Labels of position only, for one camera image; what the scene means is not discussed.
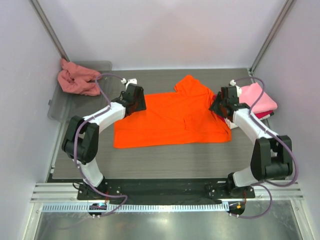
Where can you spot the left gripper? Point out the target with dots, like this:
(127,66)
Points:
(142,105)

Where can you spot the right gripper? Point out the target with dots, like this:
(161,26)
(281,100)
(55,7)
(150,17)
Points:
(214,107)

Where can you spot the orange t shirt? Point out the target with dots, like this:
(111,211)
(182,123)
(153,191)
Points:
(173,118)

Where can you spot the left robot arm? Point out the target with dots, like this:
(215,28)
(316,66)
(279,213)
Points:
(81,140)

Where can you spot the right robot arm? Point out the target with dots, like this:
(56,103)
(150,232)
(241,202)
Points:
(272,154)

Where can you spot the magenta folded t shirt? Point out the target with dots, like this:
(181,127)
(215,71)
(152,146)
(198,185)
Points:
(262,115)

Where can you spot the salmon pink crumpled t shirt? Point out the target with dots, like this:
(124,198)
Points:
(76,79)

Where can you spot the clear grey plastic bin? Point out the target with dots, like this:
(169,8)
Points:
(63,105)

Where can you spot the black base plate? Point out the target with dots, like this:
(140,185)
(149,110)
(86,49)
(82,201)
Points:
(169,191)

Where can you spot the slotted cable duct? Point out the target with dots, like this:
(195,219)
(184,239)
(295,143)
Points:
(98,207)

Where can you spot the right frame post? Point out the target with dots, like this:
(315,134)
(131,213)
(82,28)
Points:
(275,28)

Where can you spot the frame post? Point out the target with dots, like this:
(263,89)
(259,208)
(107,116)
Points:
(48,28)
(275,28)

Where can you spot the left frame post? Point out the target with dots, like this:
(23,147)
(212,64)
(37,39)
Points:
(48,28)

